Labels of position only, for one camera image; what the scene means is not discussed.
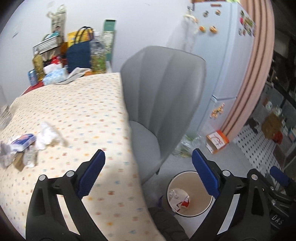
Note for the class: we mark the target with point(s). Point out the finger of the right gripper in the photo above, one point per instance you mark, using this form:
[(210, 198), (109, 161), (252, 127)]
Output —
[(279, 176)]

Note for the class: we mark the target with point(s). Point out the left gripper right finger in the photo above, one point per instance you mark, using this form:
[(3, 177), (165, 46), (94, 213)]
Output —
[(251, 218)]

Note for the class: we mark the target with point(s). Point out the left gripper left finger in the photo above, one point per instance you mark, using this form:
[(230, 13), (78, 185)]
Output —
[(45, 220)]

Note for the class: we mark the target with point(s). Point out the crushed clear plastic bottle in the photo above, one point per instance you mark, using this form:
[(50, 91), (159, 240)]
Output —
[(177, 194)]

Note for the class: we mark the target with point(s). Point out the white tissue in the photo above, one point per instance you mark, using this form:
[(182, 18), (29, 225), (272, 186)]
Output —
[(49, 136)]

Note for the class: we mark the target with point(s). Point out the blue white tissue packet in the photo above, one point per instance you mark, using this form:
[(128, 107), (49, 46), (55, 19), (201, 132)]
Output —
[(23, 142)]

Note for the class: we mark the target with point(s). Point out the red white paper carton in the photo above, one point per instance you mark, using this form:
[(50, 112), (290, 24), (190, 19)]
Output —
[(179, 204)]

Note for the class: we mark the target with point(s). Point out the beige trash bin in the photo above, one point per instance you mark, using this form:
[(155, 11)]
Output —
[(190, 182)]

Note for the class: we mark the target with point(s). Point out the white pegboard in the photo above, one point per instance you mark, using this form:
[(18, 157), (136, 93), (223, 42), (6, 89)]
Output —
[(257, 148)]

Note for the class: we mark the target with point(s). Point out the orange white cardboard box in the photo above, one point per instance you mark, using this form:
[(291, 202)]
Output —
[(216, 141)]

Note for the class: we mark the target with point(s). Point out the brown cardboard box on shelf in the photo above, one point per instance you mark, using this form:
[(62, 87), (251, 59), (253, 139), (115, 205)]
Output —
[(271, 125)]

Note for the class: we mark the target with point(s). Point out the clear plastic bag on floor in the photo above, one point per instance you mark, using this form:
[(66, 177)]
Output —
[(187, 144)]

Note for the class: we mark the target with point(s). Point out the dotted cream tablecloth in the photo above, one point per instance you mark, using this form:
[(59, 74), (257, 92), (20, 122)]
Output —
[(90, 114)]

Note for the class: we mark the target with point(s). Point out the large clear water jug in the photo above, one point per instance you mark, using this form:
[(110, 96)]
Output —
[(5, 114)]

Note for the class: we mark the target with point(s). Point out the grey folded cloth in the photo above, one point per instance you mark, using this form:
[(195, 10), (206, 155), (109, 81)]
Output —
[(75, 74)]

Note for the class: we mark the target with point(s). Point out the blue tissue pack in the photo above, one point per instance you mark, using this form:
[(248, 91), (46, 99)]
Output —
[(54, 73)]

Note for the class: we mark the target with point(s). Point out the blue soda can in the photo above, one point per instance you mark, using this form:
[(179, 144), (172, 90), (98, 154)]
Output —
[(33, 79)]

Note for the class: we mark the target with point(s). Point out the grey shell chair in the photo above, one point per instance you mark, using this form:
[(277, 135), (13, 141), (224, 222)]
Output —
[(162, 89)]

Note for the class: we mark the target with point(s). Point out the navy blue tote bag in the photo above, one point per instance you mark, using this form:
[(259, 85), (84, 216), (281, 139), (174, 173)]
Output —
[(78, 55)]

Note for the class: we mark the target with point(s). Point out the oil bottle yellow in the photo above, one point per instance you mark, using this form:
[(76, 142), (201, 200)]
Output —
[(38, 65)]

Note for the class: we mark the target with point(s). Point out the clear bottle with pickles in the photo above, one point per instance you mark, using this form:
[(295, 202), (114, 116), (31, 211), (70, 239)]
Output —
[(97, 54)]

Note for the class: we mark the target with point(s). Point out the white refrigerator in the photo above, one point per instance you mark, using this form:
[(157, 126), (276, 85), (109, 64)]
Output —
[(224, 40)]

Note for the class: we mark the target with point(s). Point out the yellow snack bag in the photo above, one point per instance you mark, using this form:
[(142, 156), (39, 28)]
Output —
[(78, 36)]

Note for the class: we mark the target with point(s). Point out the white plastic bag on fridge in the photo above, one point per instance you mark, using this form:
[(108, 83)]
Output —
[(184, 35)]

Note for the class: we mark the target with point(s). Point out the green tall box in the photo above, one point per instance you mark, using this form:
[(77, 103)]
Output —
[(108, 37)]

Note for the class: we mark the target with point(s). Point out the pink curtain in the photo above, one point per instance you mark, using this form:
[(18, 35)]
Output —
[(259, 65)]

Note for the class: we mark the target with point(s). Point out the beige canvas tote bag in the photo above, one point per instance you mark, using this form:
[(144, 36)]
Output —
[(58, 19)]

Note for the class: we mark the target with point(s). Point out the wire rack basket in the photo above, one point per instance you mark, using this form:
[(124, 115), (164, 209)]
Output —
[(47, 45)]

